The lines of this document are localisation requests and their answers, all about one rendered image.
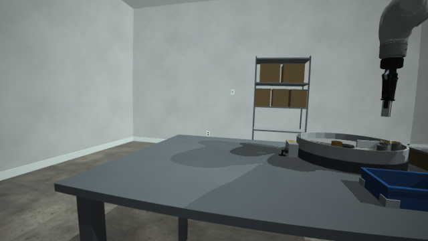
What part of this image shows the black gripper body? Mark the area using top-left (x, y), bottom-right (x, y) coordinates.
top-left (380, 57), bottom-right (404, 81)

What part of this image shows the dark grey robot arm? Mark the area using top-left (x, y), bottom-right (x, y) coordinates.
top-left (379, 0), bottom-right (428, 59)

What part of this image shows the blue open crate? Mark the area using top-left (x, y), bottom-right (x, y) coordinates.
top-left (358, 167), bottom-right (428, 212)

